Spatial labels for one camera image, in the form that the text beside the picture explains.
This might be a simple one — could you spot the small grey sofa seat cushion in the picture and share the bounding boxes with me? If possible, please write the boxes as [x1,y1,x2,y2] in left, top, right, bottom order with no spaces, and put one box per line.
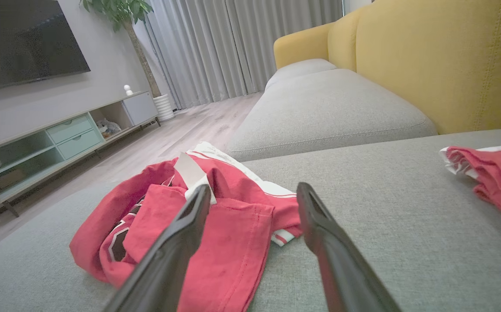
[265,58,338,91]

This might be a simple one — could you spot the long white television cabinet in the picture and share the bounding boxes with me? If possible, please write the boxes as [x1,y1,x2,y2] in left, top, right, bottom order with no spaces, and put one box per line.
[0,90,161,230]

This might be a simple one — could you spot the grey pleated curtain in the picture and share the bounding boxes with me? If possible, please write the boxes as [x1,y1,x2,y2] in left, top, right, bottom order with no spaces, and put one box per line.
[143,0,345,110]

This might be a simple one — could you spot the narrow yellow sofa backrest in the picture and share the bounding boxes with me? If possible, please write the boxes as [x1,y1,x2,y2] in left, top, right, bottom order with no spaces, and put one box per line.
[327,6,365,72]

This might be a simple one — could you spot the curved yellow sofa armrest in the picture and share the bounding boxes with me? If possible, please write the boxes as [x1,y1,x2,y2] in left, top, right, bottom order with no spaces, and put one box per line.
[273,23,334,70]

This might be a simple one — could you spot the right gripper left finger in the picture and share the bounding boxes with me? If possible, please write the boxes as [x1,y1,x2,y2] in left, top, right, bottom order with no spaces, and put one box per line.
[102,184,212,312]

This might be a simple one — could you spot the pale green cabinet drawer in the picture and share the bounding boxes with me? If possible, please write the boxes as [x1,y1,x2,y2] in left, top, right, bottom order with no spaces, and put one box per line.
[57,129,104,160]
[46,114,95,144]

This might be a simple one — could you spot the green indoor tree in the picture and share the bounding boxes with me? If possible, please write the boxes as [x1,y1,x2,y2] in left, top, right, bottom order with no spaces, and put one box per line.
[79,0,163,98]

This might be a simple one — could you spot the grey plush toy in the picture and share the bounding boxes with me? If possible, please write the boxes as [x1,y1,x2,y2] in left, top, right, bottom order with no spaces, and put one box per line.
[96,119,122,139]

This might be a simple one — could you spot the white ribbed plant pot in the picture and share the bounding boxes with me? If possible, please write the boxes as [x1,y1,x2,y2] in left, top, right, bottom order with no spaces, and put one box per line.
[152,93,176,123]

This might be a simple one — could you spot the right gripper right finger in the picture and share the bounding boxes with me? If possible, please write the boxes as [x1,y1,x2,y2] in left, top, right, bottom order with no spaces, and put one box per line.
[296,182,402,312]

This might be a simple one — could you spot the small brown box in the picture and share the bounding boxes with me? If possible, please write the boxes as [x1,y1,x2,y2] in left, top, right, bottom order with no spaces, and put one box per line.
[0,168,26,190]

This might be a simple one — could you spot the black flat television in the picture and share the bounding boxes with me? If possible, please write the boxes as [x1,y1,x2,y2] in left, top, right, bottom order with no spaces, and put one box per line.
[0,0,91,94]

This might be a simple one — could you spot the wide yellow sofa backrest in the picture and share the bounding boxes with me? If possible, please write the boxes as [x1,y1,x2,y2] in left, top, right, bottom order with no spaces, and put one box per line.
[356,0,501,135]

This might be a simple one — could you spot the red basketball jersey white sleeves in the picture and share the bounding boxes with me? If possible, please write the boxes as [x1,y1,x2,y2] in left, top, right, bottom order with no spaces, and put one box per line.
[69,141,304,312]

